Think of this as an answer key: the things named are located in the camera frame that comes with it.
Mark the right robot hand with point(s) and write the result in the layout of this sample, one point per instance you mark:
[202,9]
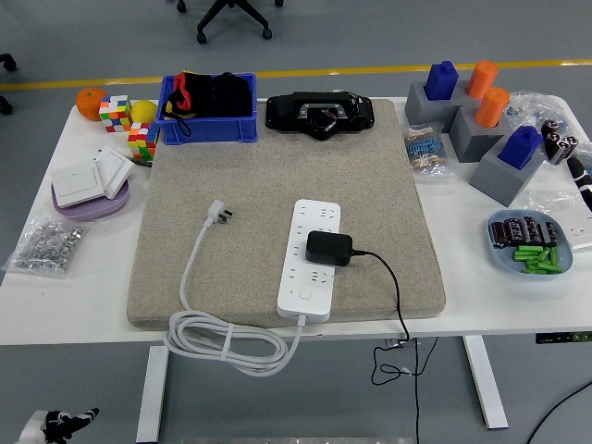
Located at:
[583,182]

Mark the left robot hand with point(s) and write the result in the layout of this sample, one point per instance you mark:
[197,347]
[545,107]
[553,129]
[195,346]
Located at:
[46,427]

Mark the black plug adapter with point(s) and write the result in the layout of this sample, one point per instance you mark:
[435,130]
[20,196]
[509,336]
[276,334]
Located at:
[328,247]

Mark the white power strip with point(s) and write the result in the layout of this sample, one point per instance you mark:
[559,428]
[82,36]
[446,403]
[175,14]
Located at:
[319,213]

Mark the clear plastic bag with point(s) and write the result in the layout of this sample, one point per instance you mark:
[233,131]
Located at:
[575,217]

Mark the bundle of black capacitors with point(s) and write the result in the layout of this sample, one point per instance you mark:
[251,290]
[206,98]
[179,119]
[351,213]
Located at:
[559,142]

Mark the blue square peg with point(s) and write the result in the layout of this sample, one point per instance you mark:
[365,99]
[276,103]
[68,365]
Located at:
[441,82]
[520,148]

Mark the row of dark capacitors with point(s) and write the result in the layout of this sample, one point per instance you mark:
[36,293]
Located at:
[525,231]

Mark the grey holder block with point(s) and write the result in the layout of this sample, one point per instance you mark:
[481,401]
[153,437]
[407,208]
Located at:
[501,185]
[418,111]
[464,139]

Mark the pile of green batteries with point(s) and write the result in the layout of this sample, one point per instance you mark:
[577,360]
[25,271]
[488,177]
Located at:
[538,261]

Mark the clear bag of blue parts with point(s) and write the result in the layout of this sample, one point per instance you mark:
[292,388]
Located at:
[529,107]

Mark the light blue plate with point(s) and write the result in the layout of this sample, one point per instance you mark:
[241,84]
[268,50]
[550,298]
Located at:
[499,259]

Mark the orange cylinder peg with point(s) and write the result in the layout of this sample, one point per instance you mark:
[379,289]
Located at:
[481,79]
[491,107]

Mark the table control panel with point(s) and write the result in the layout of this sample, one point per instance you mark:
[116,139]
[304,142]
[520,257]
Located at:
[562,338]

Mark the bag of resistors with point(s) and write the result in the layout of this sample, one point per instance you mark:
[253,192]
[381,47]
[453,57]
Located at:
[423,150]

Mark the bag of metal nuts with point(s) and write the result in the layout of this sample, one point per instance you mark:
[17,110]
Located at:
[48,245]

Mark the purple tray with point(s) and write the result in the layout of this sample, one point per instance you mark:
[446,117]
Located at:
[90,210]

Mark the colourful puzzle cube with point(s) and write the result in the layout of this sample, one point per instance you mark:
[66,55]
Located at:
[115,114]
[141,142]

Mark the grey-brown mat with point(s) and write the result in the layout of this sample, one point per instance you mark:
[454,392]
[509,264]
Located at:
[277,162]

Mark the black electronic device housing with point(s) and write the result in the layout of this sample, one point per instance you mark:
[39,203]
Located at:
[284,111]

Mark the black chair caster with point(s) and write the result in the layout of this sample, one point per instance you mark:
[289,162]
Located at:
[8,62]
[4,105]

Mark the orange fruit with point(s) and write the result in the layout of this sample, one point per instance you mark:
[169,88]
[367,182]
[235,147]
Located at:
[88,105]

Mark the yellow lemon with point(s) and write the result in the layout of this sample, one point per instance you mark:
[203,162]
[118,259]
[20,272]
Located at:
[143,112]

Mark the blue plastic bin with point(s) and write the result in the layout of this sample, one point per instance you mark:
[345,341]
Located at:
[208,129]

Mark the black and red cloth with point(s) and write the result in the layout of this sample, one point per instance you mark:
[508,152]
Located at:
[229,94]

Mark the black office chair base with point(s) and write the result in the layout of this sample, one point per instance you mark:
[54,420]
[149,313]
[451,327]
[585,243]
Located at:
[229,7]

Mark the large white wall switch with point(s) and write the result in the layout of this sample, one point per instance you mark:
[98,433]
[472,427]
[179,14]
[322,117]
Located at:
[76,184]

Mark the metal bracket under table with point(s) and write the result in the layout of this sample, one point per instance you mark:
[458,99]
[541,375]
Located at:
[397,343]

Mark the small white wall switch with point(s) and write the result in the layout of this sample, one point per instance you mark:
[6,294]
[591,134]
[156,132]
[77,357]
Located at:
[113,167]

